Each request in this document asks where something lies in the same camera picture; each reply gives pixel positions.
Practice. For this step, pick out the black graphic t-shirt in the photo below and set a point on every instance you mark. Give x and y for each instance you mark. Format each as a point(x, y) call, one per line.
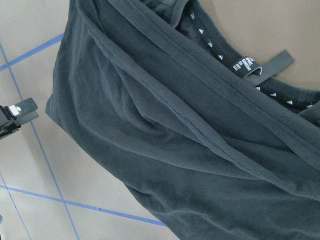
point(207, 140)

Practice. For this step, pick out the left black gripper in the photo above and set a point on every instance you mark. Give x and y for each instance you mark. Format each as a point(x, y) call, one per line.
point(24, 111)

